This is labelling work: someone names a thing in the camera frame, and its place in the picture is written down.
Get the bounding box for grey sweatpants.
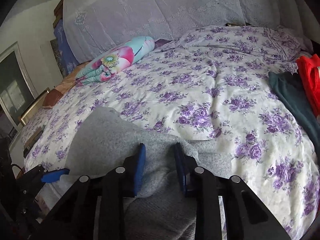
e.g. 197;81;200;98
65;107;232;239

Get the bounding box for brown pillow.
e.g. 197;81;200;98
42;61;89;109

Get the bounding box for purple floral bed sheet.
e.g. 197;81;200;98
22;26;319;239

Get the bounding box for blue patterned cloth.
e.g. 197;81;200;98
54;19;79;77

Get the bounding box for folded floral pink teal quilt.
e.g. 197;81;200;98
75;36;155;85

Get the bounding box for dark green garment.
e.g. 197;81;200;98
268;72;319;153

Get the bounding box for red garment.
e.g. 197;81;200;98
296;54;319;116

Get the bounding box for white lace headboard cover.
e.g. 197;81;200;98
63;0;303;62

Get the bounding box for window with white frame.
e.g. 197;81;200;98
0;42;37;131

